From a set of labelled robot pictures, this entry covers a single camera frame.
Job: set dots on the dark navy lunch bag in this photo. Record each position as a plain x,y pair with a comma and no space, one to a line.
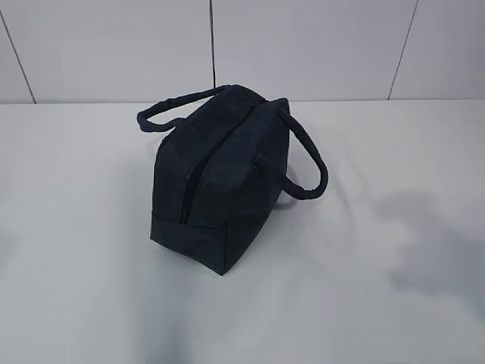
220,169

